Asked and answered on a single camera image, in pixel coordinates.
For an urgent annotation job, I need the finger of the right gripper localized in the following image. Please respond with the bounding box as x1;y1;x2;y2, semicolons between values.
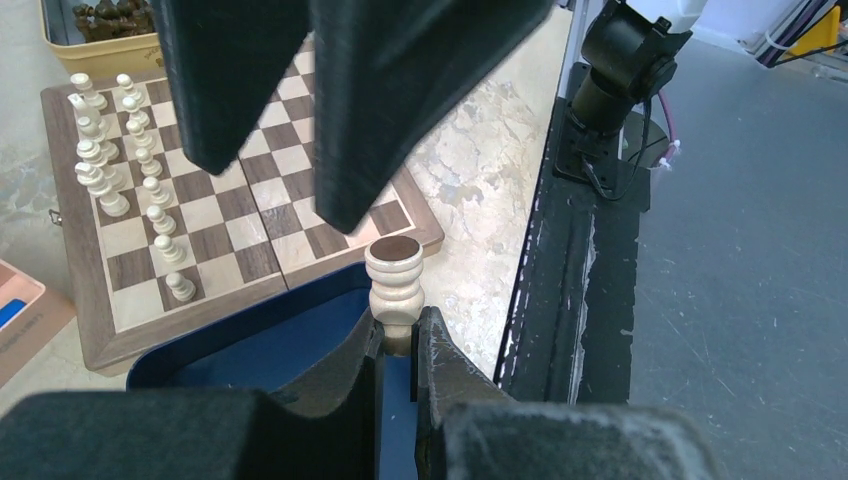
310;0;553;233
152;0;310;175

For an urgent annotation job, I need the light chess piece twelfth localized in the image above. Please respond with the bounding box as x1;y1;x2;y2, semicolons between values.
74;162;130;218

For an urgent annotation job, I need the dark blue tray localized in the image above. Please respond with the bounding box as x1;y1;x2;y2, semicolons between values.
126;263;418;479

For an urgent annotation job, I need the pile of dark chess pieces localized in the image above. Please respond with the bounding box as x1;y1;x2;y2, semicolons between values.
71;0;156;43

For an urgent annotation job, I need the yellow metal tin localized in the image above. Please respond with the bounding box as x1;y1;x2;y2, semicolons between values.
38;0;167;81

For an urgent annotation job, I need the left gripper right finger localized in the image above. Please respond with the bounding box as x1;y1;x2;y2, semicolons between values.
415;307;716;479

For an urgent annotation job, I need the light chess piece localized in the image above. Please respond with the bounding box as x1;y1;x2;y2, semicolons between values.
67;93;109;133
116;73;145;104
76;116;119;161
126;120;156;150
142;176;173;208
76;139;126;190
122;96;150;128
135;147;163;178
70;72;108;111
146;205;177;236

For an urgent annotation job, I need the pink plastic desk organizer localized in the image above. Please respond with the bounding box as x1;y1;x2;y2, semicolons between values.
1;260;76;386

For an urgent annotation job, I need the light chess piece eleventh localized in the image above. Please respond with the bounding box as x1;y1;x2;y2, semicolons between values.
364;235;425;357

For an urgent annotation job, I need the light chess piece fourteenth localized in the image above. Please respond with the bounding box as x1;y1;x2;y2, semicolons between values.
165;272;196;302

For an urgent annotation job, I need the wooden chess board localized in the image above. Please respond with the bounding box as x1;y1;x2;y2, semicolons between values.
41;41;444;374

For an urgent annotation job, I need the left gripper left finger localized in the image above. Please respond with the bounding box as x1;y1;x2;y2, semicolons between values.
1;313;383;479

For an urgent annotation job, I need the light chess piece thirteenth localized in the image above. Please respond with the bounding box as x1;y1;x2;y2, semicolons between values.
154;234;186;264

